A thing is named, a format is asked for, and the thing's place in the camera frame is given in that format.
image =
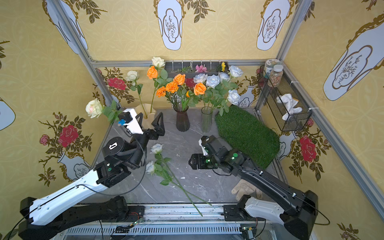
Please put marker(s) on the pink flower in tray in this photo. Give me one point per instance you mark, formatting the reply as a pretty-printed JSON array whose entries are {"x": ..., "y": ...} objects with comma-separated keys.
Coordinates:
[{"x": 201, "y": 69}]

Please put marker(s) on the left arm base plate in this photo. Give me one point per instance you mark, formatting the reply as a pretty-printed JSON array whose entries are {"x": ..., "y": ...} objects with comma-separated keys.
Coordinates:
[{"x": 133, "y": 214}]

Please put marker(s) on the glass jar with label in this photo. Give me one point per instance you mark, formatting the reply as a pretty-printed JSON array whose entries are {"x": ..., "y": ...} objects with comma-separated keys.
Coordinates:
[{"x": 269, "y": 65}]

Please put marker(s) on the clear glass vase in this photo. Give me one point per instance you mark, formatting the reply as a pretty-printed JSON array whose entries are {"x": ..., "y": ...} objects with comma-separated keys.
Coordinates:
[{"x": 207, "y": 117}]

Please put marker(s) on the jar of coloured beads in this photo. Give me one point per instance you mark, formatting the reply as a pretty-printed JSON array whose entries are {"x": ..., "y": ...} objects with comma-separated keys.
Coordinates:
[{"x": 275, "y": 76}]

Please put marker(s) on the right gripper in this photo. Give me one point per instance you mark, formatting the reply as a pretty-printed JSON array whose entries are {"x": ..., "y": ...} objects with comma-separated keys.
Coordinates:
[{"x": 202, "y": 159}]

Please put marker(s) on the white plush toy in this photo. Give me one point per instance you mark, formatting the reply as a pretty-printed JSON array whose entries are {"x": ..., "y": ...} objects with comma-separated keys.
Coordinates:
[{"x": 290, "y": 104}]

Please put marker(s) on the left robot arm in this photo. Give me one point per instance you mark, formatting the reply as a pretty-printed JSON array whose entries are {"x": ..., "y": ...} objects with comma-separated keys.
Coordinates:
[{"x": 46, "y": 217}]

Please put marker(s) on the pale blue white rose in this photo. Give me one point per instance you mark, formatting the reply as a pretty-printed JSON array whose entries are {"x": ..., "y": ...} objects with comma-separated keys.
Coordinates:
[{"x": 211, "y": 94}]

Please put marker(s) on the cream white rose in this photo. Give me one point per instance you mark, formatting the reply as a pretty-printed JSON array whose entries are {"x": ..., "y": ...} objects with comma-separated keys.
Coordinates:
[
  {"x": 94, "y": 109},
  {"x": 132, "y": 79},
  {"x": 158, "y": 61}
]

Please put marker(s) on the orange marigold flower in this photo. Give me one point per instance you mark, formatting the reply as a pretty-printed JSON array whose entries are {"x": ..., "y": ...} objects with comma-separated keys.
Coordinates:
[{"x": 161, "y": 92}]

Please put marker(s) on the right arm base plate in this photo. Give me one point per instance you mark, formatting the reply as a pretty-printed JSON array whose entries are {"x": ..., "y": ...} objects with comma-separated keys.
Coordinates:
[{"x": 233, "y": 213}]

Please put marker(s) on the cream wavy glass vase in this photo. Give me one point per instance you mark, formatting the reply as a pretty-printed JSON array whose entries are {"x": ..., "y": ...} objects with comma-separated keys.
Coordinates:
[{"x": 148, "y": 115}]

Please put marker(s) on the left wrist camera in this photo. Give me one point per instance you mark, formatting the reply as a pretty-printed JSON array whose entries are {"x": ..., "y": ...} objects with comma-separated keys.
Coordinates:
[{"x": 129, "y": 120}]

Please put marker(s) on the orange rose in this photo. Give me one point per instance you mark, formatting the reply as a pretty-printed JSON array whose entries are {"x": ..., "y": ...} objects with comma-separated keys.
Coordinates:
[
  {"x": 164, "y": 79},
  {"x": 180, "y": 80},
  {"x": 196, "y": 95}
]

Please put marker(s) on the grey wall planter tray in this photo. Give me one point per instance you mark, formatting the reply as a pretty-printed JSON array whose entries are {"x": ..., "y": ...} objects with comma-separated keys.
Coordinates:
[{"x": 188, "y": 68}]

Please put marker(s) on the purple ribbed glass vase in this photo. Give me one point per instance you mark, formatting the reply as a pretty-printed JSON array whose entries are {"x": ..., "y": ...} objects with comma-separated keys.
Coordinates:
[{"x": 182, "y": 119}]

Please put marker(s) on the green artificial grass mat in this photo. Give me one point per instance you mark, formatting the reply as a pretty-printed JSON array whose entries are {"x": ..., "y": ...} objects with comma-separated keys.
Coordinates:
[{"x": 243, "y": 131}]

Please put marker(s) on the black wire wall basket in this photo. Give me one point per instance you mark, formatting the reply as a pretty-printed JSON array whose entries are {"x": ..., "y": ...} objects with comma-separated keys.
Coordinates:
[{"x": 295, "y": 122}]

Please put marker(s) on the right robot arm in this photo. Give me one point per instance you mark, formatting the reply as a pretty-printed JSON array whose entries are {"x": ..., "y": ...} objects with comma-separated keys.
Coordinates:
[{"x": 294, "y": 209}]

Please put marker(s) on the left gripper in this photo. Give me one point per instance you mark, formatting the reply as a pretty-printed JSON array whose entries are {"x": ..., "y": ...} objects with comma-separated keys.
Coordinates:
[{"x": 150, "y": 133}]

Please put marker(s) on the beige work glove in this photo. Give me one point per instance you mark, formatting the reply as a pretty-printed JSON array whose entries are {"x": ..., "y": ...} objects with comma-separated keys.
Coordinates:
[{"x": 245, "y": 188}]

